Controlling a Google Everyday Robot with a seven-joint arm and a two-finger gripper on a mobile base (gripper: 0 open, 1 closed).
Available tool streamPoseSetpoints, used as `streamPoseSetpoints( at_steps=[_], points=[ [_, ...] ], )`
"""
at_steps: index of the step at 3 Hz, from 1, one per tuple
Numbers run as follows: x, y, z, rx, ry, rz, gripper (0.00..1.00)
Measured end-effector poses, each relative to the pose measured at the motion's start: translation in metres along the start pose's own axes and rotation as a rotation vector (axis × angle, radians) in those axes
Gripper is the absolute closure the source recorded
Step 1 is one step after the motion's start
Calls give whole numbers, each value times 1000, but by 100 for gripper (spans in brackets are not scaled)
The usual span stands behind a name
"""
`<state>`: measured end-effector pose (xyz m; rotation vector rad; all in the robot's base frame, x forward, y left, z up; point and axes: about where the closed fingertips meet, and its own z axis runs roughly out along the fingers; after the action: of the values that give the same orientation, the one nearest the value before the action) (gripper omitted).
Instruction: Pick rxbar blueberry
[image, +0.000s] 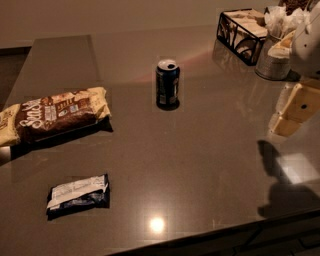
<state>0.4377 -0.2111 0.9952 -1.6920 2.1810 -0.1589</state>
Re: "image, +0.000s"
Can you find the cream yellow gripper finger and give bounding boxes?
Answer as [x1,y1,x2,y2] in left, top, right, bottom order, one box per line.
[269,83,320,137]

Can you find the blueberry rxbar wrapper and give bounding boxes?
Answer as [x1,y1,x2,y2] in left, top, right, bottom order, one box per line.
[46,173,110,220]

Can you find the brown yellow chip bag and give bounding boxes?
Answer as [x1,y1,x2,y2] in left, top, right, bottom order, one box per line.
[0,87,110,147]

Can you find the dark blue soda can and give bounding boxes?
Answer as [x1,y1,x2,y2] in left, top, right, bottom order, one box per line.
[156,59,180,110]

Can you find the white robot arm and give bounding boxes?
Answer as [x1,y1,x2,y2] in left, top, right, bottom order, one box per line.
[269,0,320,137]

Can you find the metal cup with packets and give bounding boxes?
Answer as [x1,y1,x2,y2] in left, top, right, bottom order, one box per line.
[255,4,307,81]

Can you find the black wire napkin holder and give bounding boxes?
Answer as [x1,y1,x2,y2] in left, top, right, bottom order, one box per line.
[217,9,267,66]

